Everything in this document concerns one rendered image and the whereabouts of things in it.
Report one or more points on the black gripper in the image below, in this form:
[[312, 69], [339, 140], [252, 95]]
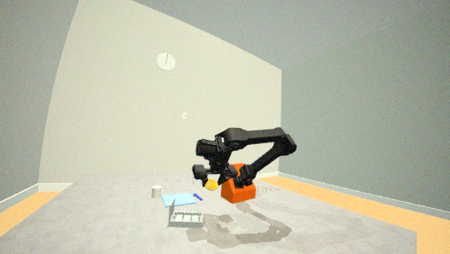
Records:
[[225, 170]]

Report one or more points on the white dish rack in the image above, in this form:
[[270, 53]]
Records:
[[184, 219]]

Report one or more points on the light blue mat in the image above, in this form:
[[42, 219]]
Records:
[[180, 199]]

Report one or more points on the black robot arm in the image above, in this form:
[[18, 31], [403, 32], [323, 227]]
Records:
[[236, 139]]

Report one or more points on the yellow plate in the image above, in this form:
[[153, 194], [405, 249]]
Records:
[[211, 184]]

